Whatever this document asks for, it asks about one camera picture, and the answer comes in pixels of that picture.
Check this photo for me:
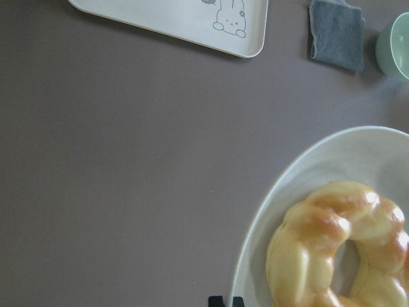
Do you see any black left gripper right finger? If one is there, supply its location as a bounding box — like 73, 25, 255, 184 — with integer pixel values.
231, 296, 244, 307

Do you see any glazed twisted donut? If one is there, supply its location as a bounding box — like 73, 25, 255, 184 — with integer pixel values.
266, 181, 408, 306

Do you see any white round plate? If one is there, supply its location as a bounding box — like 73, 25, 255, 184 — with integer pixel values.
226, 126, 408, 306

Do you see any mint green bowl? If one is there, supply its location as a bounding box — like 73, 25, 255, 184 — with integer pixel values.
375, 12, 408, 82

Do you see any cream rabbit tray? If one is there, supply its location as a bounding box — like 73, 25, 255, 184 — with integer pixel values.
70, 0, 268, 58

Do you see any grey folded cloth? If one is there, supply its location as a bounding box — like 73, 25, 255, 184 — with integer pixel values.
309, 1, 365, 72

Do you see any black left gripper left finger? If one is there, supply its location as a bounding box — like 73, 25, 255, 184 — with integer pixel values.
208, 295, 223, 307

